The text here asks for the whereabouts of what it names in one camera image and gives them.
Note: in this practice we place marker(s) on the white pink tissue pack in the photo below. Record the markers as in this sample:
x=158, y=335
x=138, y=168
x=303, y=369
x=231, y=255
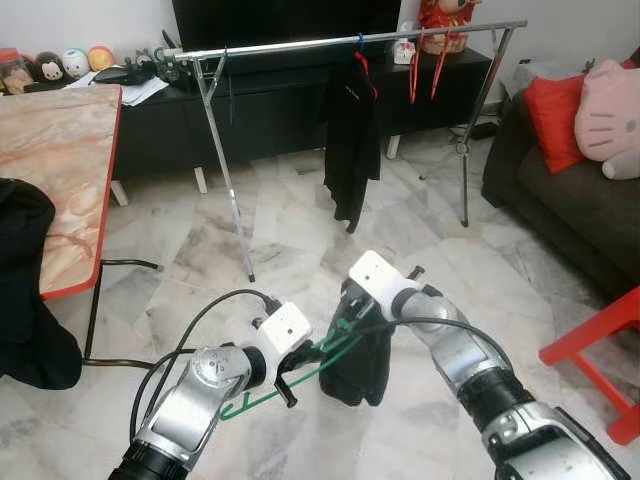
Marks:
x=403, y=50

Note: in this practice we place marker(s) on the green plastic hanger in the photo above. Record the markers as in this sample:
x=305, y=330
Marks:
x=300, y=378

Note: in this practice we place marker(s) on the blue plastic hanger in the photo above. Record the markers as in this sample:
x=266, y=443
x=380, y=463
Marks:
x=361, y=41

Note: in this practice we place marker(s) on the white paper stack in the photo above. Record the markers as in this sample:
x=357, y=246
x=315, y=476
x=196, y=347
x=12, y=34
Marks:
x=140, y=90

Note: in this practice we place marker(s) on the plain black garment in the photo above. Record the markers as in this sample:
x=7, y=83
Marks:
x=30, y=300

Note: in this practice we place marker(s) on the grey cloth bundle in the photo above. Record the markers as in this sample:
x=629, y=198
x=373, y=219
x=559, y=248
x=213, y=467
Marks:
x=545, y=70

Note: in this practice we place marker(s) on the pink cat face pillow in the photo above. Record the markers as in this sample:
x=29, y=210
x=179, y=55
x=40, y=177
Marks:
x=610, y=115

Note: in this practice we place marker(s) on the red plastic stool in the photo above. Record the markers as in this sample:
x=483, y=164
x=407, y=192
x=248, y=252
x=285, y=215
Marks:
x=590, y=350

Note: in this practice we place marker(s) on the black pouch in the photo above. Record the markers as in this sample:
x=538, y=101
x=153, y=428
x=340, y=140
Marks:
x=120, y=74

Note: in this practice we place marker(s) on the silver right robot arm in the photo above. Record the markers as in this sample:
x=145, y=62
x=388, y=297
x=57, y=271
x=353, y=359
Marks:
x=490, y=390

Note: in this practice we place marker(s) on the red laughing Buddha statue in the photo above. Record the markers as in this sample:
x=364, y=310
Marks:
x=445, y=25

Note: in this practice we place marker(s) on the white round plush toy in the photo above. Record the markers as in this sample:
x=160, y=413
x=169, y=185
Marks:
x=75, y=63

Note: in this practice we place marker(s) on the orange round plush toy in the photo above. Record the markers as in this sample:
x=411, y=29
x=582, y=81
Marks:
x=100, y=58

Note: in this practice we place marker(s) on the jar with red lid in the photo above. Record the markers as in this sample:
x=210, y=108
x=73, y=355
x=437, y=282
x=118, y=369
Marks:
x=12, y=72

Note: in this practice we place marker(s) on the small grey green figurine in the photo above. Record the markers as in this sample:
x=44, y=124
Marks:
x=148, y=60

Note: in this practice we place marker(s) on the black garment yellow-green mark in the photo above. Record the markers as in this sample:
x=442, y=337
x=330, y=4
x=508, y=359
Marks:
x=365, y=360

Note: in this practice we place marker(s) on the grey Totoro plush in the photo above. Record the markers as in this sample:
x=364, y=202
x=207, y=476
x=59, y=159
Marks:
x=625, y=165

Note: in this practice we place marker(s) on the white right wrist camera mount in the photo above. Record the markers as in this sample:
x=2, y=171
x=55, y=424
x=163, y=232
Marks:
x=380, y=278

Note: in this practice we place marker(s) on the red cushion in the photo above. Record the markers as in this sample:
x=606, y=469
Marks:
x=555, y=120

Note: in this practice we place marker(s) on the black flat television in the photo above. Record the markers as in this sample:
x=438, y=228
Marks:
x=290, y=20

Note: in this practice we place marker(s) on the steel clothes rack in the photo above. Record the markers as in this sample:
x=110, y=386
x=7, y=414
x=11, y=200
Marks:
x=300, y=42

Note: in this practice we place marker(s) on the dark mug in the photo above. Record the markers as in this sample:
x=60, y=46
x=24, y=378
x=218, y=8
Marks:
x=172, y=65

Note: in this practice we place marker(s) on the black television console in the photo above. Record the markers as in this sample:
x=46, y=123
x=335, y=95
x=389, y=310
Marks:
x=270, y=110

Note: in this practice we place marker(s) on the dark grey fabric sofa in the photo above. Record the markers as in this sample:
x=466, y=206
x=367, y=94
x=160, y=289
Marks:
x=570, y=210

